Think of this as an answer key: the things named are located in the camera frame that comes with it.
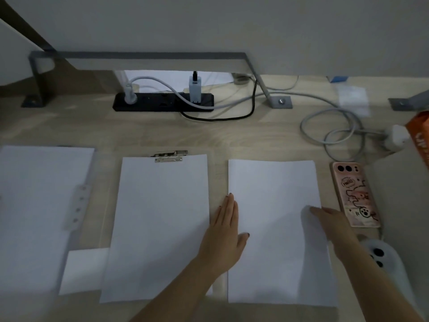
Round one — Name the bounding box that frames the person's left hand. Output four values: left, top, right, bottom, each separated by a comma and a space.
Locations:
197, 194, 250, 275

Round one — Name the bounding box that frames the person's left forearm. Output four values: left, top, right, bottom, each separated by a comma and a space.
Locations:
129, 257, 227, 322

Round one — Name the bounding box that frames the phone with pink cartoon case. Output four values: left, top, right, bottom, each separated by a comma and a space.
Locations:
331, 161, 382, 229

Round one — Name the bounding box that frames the person's right forearm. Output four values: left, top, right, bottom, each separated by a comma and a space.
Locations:
334, 239, 427, 322

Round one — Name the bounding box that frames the black cable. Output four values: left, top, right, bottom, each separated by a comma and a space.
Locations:
180, 71, 259, 122

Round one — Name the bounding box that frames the white charger adapter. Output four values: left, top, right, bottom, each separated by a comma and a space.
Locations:
188, 76, 202, 106

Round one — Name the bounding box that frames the black power strip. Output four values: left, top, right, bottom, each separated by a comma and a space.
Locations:
113, 92, 215, 113

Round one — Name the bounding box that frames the white paper in clear folder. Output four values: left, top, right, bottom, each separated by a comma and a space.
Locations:
0, 145, 96, 294

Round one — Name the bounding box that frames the orange packet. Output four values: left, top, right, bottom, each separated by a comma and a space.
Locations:
404, 111, 429, 169

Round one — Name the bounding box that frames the small white paper slip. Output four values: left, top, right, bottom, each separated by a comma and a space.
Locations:
58, 247, 110, 296

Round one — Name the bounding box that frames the person's right hand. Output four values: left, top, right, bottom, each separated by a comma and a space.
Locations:
309, 206, 361, 263

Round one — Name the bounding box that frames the clear plastic bag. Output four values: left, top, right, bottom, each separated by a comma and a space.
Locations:
336, 85, 371, 118

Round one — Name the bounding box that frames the white paper on clipboard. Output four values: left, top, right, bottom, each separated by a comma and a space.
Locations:
99, 154, 214, 304

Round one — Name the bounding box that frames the white power adapter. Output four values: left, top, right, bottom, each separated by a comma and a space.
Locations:
383, 125, 411, 153

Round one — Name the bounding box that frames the grey coiled cable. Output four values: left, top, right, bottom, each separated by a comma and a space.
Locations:
268, 91, 389, 163

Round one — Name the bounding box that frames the transparent clipboard with metal clip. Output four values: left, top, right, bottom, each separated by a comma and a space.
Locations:
99, 150, 224, 299

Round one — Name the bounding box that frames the white paper sheet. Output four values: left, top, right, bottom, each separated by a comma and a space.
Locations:
227, 159, 339, 308

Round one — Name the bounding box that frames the grey metal desk frame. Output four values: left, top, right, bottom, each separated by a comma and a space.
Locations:
21, 51, 294, 110

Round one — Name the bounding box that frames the grey metal bracket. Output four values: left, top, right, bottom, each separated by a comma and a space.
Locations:
388, 93, 429, 112

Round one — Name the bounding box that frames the white translucent phone case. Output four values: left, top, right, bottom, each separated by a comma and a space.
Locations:
356, 239, 417, 307

